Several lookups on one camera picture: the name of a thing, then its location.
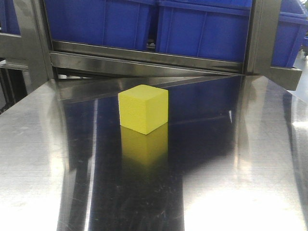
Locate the yellow foam block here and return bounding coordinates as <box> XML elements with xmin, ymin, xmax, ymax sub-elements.
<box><xmin>118</xmin><ymin>85</ymin><xmax>169</xmax><ymax>135</ymax></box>

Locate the stainless steel shelf rack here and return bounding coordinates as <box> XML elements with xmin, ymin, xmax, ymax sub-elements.
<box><xmin>0</xmin><ymin>0</ymin><xmax>302</xmax><ymax>90</ymax></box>

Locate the blue plastic bin left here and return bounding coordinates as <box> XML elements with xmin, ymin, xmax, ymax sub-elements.
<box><xmin>45</xmin><ymin>0</ymin><xmax>156</xmax><ymax>51</ymax></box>

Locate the blue plastic bin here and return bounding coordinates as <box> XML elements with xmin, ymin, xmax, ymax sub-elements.
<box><xmin>45</xmin><ymin>0</ymin><xmax>156</xmax><ymax>51</ymax></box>
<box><xmin>156</xmin><ymin>0</ymin><xmax>250</xmax><ymax>63</ymax></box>
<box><xmin>271</xmin><ymin>0</ymin><xmax>308</xmax><ymax>68</ymax></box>

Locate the blue plastic bin middle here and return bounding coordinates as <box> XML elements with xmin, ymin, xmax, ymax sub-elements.
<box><xmin>156</xmin><ymin>0</ymin><xmax>250</xmax><ymax>63</ymax></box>

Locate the blue plastic bin right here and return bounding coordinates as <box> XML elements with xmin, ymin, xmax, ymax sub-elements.
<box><xmin>271</xmin><ymin>0</ymin><xmax>308</xmax><ymax>68</ymax></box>

